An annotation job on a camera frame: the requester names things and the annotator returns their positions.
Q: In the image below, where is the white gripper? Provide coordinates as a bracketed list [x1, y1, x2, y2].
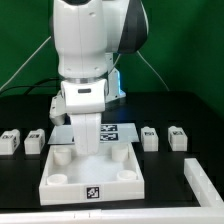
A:
[61, 79, 107, 156]

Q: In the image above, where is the white square tabletop part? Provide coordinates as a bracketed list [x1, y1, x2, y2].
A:
[39, 143, 145, 205]

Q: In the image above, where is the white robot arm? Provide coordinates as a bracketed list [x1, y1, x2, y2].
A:
[52, 0, 149, 155]

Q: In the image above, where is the white L-shaped obstacle fence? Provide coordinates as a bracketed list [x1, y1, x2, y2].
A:
[0, 158, 224, 224]

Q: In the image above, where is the black cable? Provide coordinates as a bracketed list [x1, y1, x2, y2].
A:
[0, 77, 63, 97]

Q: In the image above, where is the white marker base plate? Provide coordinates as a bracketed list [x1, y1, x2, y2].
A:
[48, 123, 139, 145]

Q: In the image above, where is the white cable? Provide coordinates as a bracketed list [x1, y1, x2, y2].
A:
[0, 34, 53, 92]
[136, 49, 172, 92]

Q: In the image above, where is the white cable right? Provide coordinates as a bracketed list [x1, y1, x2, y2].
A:
[136, 49, 172, 92]

